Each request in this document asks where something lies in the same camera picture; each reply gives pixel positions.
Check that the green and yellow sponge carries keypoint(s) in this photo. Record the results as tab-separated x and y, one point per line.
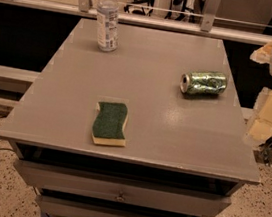
108	127

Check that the top drawer knob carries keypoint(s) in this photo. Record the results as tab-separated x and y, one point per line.
120	198

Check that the clear plastic water bottle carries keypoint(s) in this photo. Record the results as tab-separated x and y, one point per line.
107	21

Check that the metal railing frame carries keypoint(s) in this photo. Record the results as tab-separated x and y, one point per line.
238	20

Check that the crushed green soda can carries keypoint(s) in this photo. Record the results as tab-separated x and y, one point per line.
195	83

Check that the grey drawer cabinet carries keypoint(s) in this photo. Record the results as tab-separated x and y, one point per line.
184	157

